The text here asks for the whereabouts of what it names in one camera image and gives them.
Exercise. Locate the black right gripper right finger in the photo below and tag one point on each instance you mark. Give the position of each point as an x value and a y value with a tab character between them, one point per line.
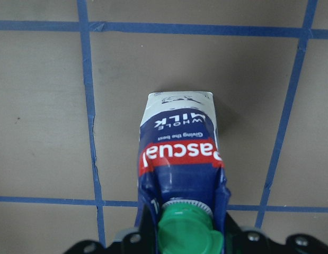
231	227

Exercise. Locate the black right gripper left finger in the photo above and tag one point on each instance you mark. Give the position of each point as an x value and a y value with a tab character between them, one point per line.
145	223

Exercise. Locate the blue white milk carton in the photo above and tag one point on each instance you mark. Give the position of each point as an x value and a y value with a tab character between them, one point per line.
181	176

